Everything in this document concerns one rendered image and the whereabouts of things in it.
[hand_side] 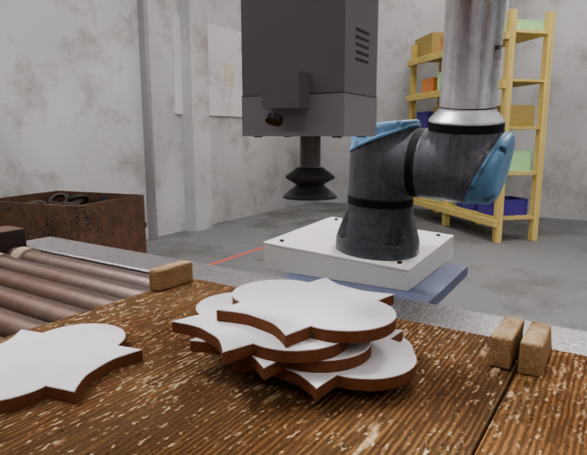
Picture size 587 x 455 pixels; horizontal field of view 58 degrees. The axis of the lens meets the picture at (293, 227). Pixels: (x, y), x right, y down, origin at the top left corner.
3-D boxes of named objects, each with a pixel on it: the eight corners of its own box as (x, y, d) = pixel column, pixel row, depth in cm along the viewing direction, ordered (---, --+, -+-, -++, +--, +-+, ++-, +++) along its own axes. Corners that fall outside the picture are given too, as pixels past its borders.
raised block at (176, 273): (183, 279, 68) (182, 258, 67) (194, 282, 67) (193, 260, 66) (148, 291, 63) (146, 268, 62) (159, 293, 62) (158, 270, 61)
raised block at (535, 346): (528, 348, 46) (531, 318, 45) (552, 353, 45) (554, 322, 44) (515, 374, 41) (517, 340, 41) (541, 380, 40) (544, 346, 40)
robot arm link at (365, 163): (363, 187, 102) (368, 116, 99) (432, 195, 95) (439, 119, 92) (335, 196, 92) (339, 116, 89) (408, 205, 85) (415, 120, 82)
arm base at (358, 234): (354, 234, 106) (357, 185, 104) (428, 246, 99) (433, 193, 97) (321, 251, 93) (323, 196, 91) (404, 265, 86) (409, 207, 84)
